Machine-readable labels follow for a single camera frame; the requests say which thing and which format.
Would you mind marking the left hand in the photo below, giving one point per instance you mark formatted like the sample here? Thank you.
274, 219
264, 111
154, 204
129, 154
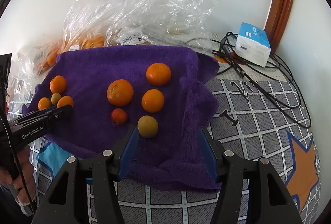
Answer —
24, 190

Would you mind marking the blue white tissue pack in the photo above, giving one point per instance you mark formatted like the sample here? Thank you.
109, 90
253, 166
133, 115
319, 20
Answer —
252, 44

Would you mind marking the small clear plastic bag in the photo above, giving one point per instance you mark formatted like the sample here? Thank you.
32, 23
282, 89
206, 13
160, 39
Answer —
28, 69

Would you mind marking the small yellow green fruit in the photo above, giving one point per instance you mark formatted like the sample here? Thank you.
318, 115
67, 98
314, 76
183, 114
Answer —
55, 98

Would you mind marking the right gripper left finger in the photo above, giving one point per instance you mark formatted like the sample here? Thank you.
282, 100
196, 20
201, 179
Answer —
124, 150

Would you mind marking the purple towel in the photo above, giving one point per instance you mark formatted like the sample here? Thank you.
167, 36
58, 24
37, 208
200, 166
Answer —
169, 161

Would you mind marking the small red blood orange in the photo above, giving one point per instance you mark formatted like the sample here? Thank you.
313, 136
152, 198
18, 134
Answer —
119, 116

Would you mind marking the large clear plastic bag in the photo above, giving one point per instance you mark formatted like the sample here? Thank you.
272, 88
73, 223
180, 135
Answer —
95, 23

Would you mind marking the large orange with stem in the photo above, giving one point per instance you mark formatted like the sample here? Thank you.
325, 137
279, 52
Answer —
120, 93

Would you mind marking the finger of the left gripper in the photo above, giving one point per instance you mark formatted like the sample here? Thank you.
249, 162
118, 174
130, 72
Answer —
43, 115

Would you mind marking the small orange kumquat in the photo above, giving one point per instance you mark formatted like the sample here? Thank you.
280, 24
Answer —
44, 103

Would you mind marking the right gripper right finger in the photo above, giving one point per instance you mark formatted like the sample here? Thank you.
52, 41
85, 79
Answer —
211, 154

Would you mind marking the grey checked quilt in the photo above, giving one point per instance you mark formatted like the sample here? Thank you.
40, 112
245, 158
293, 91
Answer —
271, 124

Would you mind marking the green kiwi fruit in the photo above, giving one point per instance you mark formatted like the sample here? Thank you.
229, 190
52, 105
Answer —
147, 126

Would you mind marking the orange mandarin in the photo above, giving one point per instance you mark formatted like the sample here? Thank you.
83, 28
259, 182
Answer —
158, 74
58, 84
152, 101
64, 101

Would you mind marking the brown wooden door frame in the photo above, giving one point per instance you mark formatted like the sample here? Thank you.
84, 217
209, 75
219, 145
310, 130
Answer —
276, 22

